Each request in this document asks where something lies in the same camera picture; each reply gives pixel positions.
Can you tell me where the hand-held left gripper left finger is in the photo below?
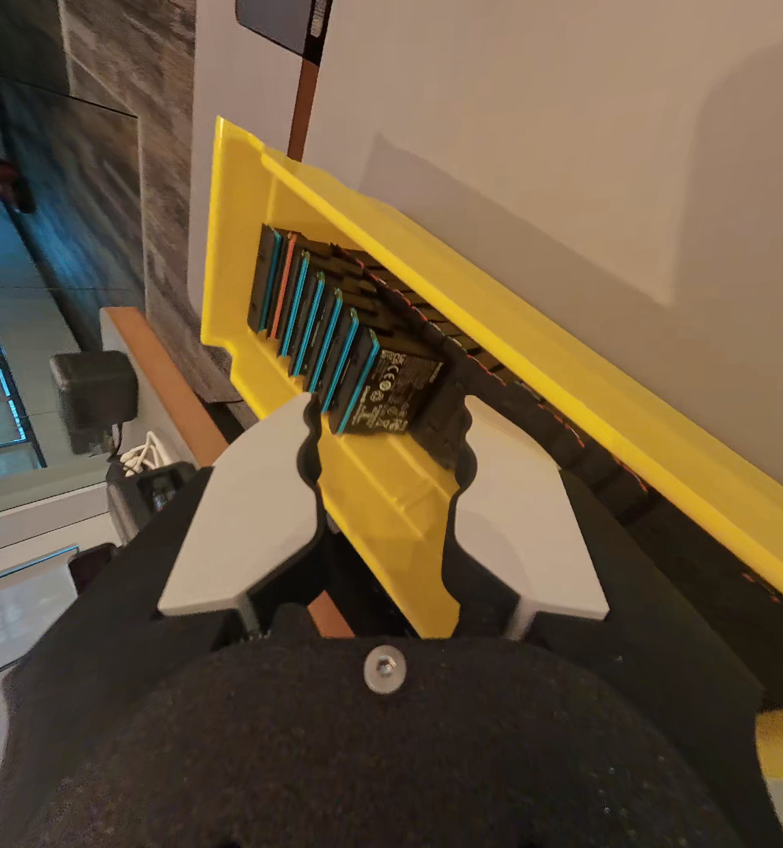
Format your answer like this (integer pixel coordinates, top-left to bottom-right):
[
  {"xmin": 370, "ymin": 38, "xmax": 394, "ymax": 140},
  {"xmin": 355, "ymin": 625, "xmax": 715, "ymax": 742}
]
[{"xmin": 160, "ymin": 395, "xmax": 329, "ymax": 620}]

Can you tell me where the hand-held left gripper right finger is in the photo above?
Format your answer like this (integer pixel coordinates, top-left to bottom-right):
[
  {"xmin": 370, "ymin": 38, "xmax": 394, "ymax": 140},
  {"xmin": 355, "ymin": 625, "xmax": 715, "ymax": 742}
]
[{"xmin": 442, "ymin": 395, "xmax": 610, "ymax": 624}]

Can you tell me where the blue-edged black battery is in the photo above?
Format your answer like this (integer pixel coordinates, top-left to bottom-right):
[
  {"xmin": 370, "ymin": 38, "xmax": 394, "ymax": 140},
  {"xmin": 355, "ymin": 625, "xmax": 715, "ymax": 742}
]
[{"xmin": 332, "ymin": 342, "xmax": 448, "ymax": 441}]

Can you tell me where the yellow plastic bin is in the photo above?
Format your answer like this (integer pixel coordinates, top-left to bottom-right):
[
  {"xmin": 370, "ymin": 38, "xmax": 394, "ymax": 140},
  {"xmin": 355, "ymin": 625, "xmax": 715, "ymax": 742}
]
[{"xmin": 200, "ymin": 117, "xmax": 783, "ymax": 783}]

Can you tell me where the row of black batteries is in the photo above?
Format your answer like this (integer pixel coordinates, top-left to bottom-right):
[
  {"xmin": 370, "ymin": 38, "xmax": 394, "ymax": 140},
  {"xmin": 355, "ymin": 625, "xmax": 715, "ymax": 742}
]
[{"xmin": 246, "ymin": 223, "xmax": 658, "ymax": 524}]

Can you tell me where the small black cube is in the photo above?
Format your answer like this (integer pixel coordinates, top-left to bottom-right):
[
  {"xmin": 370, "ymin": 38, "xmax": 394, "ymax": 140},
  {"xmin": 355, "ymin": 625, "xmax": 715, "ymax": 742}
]
[{"xmin": 50, "ymin": 350, "xmax": 141, "ymax": 428}]

